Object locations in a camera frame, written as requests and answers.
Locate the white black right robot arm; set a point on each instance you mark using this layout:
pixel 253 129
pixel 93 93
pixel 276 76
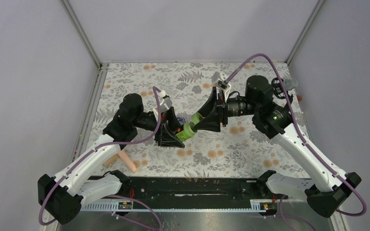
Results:
pixel 328 186

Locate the floral patterned table mat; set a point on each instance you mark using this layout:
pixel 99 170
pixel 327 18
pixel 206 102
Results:
pixel 239 150

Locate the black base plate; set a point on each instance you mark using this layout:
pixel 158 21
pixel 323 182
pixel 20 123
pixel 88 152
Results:
pixel 191 191

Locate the silver microphone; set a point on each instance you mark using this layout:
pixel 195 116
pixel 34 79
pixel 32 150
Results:
pixel 290 84

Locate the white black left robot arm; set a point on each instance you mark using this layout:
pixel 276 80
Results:
pixel 63 195

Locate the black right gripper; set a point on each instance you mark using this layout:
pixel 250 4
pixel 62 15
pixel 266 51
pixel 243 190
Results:
pixel 211 111

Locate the aluminium rail frame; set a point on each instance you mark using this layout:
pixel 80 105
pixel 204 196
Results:
pixel 197 194

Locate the green pill bottle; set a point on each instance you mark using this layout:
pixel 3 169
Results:
pixel 186 132

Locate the green bottle cap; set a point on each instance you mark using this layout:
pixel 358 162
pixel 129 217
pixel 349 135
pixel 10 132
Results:
pixel 196 118

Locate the black microphone tripod stand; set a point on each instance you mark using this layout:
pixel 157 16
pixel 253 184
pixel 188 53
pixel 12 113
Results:
pixel 284 95

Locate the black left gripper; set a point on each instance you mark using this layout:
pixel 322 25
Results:
pixel 165 137

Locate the wooden stick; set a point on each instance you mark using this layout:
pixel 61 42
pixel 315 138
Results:
pixel 111 160

